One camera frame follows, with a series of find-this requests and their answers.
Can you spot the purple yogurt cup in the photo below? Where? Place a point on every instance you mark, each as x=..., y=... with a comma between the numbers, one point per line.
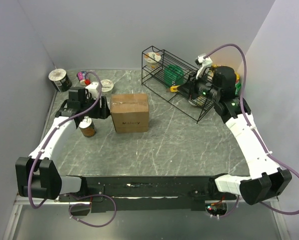
x=83, y=78

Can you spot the green plastic cup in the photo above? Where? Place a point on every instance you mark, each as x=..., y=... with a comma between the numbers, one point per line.
x=173, y=75

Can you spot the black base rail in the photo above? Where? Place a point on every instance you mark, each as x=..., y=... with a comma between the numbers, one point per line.
x=137, y=193

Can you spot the circuit board with leds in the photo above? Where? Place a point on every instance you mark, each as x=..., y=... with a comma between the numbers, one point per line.
x=214, y=209

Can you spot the black wire rack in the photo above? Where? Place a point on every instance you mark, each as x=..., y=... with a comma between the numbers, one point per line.
x=153, y=79

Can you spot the yogurt cup in rack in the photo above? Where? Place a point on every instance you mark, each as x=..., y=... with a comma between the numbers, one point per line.
x=152, y=59

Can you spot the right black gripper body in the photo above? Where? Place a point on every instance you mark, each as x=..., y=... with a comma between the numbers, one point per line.
x=203, y=87

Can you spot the white yogurt cup on table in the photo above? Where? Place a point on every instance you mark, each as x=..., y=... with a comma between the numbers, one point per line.
x=107, y=87

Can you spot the white bowl in rack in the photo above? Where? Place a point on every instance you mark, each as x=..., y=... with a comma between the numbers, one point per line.
x=199, y=101

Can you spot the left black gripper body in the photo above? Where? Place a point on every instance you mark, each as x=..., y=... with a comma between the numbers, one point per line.
x=94, y=112

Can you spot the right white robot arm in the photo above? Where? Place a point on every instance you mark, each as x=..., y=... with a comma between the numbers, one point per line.
x=266, y=177

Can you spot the green chips bag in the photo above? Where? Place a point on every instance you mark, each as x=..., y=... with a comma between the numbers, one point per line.
x=238, y=87

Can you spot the brown tin can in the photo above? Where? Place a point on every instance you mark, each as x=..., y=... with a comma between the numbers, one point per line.
x=87, y=127

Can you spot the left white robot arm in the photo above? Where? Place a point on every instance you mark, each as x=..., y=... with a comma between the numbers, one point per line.
x=36, y=174

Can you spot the yellow snack bag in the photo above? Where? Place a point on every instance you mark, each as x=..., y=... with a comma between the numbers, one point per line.
x=237, y=76

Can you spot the black paper cup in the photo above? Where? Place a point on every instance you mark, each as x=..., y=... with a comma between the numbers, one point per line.
x=60, y=80

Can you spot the brown cardboard express box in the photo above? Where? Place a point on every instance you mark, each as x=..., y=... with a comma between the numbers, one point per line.
x=130, y=112

